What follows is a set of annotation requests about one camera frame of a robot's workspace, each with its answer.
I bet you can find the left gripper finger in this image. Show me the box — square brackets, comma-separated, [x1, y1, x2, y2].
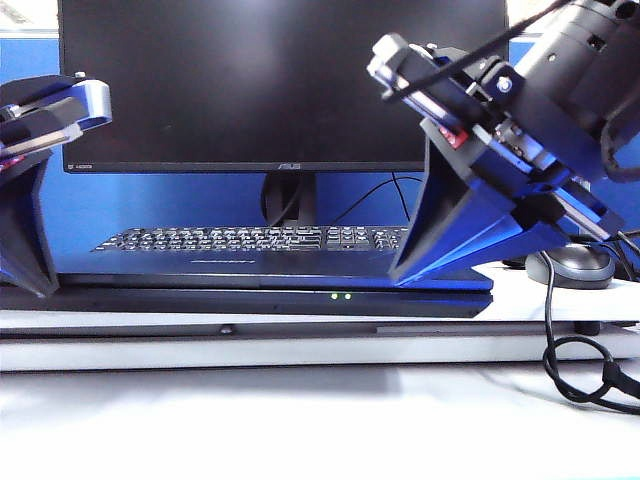
[0, 151, 62, 300]

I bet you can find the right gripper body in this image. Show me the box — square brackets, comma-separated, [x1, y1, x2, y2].
[366, 32, 627, 242]

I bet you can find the black grey Logitech mouse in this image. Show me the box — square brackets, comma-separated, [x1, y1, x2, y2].
[523, 243, 616, 290]

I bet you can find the thick black power cord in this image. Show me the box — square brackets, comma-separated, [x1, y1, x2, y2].
[612, 229, 640, 281]

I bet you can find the thin black monitor cable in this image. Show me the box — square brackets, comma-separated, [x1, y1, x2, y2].
[332, 175, 425, 225]
[391, 172, 412, 224]

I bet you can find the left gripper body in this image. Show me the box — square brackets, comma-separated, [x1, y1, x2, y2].
[0, 72, 113, 175]

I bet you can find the black Hasee laptop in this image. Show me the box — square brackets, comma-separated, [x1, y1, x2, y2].
[0, 249, 495, 320]

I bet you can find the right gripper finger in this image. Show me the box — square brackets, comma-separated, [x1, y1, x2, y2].
[388, 121, 475, 285]
[396, 183, 574, 288]

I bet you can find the black ASUS monitor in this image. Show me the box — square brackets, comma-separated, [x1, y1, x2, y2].
[57, 0, 510, 229]

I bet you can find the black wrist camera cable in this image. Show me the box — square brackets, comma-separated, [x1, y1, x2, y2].
[382, 0, 569, 104]

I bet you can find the black cable with ferrite bead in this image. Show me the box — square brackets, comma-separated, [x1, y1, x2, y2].
[539, 249, 640, 416]

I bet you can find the black Logitech keyboard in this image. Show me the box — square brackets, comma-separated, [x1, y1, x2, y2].
[89, 224, 417, 256]

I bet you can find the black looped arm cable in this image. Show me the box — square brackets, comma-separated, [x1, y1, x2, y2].
[598, 89, 640, 185]

